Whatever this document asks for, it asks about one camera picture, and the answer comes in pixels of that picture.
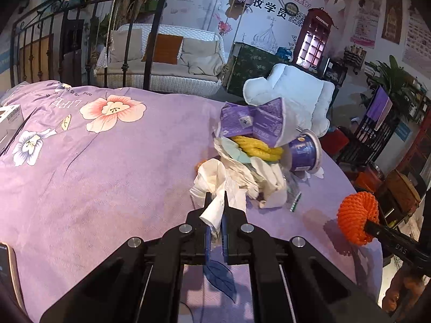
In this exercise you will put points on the white tissue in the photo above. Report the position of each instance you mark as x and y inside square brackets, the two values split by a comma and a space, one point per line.
[215, 208]

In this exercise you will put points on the yellow foam net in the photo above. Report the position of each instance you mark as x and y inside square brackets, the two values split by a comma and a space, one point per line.
[256, 148]

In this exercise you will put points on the purple cloth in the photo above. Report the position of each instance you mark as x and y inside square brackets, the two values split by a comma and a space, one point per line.
[380, 104]

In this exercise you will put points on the large wall poster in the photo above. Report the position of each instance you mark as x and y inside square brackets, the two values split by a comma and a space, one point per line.
[202, 3]

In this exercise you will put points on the beige cushion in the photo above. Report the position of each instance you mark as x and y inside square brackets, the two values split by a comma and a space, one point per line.
[202, 60]

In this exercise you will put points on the white padded chair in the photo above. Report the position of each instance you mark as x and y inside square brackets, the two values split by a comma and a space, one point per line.
[296, 84]

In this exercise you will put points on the green floral box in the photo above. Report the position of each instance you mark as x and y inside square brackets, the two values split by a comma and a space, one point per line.
[249, 67]

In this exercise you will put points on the white wall poster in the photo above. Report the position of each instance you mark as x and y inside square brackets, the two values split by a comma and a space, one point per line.
[417, 40]

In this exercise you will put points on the brown patterned case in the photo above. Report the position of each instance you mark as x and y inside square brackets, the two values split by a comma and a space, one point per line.
[402, 188]

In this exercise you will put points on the purple paper cup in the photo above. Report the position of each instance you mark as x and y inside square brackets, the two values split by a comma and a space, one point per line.
[303, 154]

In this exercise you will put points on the crumpled white paper towel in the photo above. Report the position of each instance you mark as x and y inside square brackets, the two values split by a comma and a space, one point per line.
[269, 178]

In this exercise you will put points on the pale green paper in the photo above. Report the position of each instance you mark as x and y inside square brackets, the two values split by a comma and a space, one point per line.
[235, 153]

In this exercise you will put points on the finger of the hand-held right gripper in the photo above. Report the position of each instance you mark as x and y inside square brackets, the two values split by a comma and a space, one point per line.
[394, 240]

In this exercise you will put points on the white cardboard box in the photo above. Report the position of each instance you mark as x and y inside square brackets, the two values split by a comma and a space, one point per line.
[10, 121]

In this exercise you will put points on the purple carton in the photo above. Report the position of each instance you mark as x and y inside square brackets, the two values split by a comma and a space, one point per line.
[249, 121]

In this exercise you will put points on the white wicker swing sofa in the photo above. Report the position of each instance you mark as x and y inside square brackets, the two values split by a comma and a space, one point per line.
[188, 84]

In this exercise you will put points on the black metal bed frame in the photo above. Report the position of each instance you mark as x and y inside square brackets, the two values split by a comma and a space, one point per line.
[155, 30]

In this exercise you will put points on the person's right hand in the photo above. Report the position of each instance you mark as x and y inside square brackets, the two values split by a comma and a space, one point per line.
[402, 287]

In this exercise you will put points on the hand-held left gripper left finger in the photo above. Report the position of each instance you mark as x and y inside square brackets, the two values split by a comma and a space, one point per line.
[207, 242]

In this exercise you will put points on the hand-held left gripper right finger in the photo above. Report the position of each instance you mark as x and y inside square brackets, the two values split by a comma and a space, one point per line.
[225, 242]

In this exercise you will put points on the pink wall poster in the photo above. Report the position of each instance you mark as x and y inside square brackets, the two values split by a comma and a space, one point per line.
[367, 16]

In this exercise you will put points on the orange foam net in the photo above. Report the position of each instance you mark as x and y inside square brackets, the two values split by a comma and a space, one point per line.
[353, 215]

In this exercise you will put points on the red phone booth cabinet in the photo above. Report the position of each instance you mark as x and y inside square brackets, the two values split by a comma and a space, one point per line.
[315, 43]

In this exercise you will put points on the brown wall poster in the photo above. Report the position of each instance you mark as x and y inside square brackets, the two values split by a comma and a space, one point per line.
[392, 18]

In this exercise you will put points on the orange cushion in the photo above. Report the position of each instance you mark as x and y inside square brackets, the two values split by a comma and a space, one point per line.
[163, 48]

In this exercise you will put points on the potted green plant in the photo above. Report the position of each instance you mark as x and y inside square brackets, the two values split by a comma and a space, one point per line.
[394, 74]

